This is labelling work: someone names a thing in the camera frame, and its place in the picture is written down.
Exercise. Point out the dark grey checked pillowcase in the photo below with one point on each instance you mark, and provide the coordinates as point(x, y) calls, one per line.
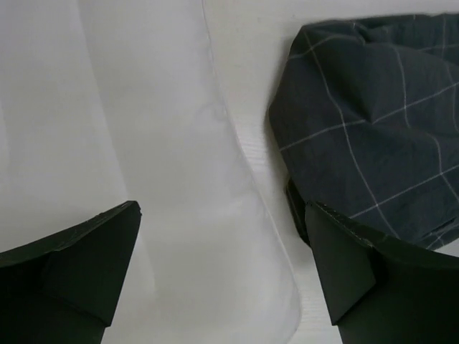
point(366, 121)

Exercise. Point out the white pillow with yellow edge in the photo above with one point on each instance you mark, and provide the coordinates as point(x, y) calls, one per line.
point(104, 102)

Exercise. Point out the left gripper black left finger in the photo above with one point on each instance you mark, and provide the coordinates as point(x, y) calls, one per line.
point(65, 287)

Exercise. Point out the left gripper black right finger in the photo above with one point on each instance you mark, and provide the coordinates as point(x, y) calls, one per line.
point(379, 289)

